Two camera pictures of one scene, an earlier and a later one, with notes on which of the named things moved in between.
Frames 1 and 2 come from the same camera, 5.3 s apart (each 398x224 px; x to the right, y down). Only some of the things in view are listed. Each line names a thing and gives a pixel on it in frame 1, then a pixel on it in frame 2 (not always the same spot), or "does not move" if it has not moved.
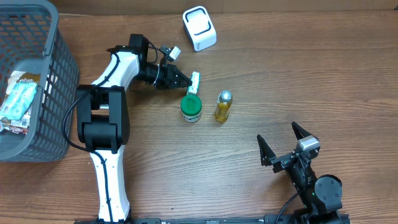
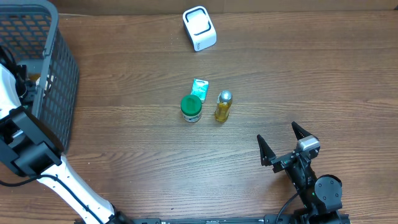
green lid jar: [191, 107] does not move
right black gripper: [288, 158] does not move
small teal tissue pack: [193, 88] to [200, 88]
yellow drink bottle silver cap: [224, 102] does not move
